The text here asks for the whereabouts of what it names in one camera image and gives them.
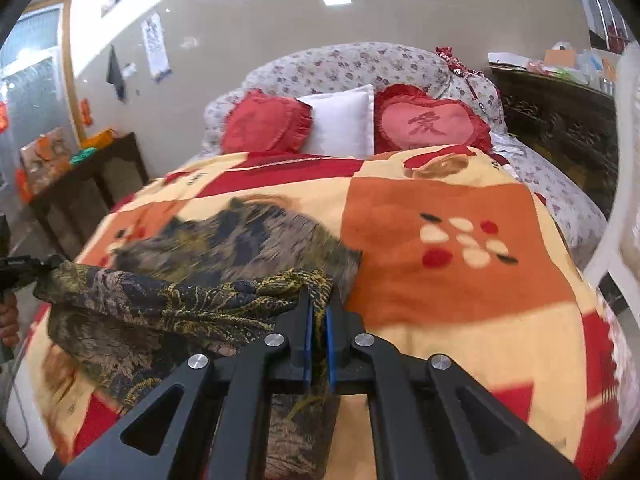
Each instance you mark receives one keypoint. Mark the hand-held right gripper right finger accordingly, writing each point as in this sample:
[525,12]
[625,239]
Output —
[331,350]

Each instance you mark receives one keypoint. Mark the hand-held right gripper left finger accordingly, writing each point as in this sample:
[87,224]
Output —
[308,345]

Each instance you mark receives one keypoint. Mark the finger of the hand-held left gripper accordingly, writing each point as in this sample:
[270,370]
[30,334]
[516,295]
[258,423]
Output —
[35,266]

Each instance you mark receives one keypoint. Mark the dark floral short-sleeved shirt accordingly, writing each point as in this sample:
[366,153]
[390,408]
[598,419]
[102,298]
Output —
[175,310]

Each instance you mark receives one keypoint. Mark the person's left hand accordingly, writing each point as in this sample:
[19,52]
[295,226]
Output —
[7,322]

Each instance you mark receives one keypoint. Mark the dark wooden side table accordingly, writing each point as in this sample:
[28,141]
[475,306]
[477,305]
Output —
[85,195]

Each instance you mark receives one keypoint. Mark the orange printed gift box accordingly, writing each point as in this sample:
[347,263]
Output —
[45,160]

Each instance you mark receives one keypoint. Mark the green bundle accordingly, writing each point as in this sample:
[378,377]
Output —
[82,156]

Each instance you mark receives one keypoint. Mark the red orange cream patchwork blanket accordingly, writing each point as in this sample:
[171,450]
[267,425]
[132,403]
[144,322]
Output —
[450,285]

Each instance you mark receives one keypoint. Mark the dark hanging cloth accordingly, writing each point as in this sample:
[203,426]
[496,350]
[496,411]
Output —
[116,75]

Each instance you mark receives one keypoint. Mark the plain red heart pillow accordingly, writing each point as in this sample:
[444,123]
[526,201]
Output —
[265,122]

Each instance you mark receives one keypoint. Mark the white pillow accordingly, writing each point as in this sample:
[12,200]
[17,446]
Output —
[340,120]

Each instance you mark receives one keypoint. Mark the red heart pillow pink centre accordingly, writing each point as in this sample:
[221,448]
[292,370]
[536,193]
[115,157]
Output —
[430,122]

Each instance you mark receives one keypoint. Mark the floral upholstered bed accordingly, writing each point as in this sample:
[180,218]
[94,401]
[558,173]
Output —
[350,65]

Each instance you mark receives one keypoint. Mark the dark carved wooden cabinet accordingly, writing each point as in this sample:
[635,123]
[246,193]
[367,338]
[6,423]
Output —
[560,130]

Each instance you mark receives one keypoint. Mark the white ornate chair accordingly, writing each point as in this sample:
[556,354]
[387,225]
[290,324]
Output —
[627,160]

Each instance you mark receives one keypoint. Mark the orange paper packet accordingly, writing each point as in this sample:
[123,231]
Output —
[560,57]

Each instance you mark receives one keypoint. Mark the red wall sticker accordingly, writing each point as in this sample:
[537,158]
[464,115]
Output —
[87,111]

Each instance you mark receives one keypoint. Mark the glass door with wooden frame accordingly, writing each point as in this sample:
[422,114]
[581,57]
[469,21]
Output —
[35,75]

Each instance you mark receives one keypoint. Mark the white wall socket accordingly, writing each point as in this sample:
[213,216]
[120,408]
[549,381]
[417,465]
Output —
[130,70]

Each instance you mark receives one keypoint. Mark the wall calendar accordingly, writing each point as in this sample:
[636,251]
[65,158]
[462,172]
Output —
[155,45]

